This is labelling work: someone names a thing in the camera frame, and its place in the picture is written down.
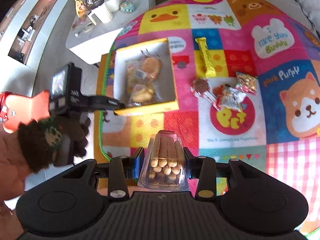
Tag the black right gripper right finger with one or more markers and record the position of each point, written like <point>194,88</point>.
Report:
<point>204,169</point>

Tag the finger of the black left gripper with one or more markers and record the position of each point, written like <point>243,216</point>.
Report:
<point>99,102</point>

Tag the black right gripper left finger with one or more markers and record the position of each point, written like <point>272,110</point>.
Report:
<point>122,168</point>

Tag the clear biscuit stick pack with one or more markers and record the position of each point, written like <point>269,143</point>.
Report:
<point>164,166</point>

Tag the yellow cardboard box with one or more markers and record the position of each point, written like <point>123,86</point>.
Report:
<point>167,84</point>

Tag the chocolate swirl lollipop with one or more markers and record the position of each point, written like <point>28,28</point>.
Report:
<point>200,88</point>

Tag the small ball biscuit bag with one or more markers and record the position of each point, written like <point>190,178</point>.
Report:
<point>246,83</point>

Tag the yellow wafer bar wrapper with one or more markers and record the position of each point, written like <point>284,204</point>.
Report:
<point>208,62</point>

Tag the bread in clear bag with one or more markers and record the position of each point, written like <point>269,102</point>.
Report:
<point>142,86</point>

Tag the white tv cabinet shelf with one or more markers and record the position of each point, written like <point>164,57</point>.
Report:
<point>25,30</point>

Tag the silver wrapped snack packet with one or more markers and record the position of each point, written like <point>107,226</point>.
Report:
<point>231,98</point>

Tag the white mug on table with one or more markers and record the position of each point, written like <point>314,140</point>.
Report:
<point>101,12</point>

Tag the white low table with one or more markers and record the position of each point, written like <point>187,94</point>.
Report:
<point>93,37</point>

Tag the green patterned round tin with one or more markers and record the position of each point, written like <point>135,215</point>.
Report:
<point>127,7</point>

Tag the colourful cartoon play mat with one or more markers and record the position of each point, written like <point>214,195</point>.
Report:
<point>278,128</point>

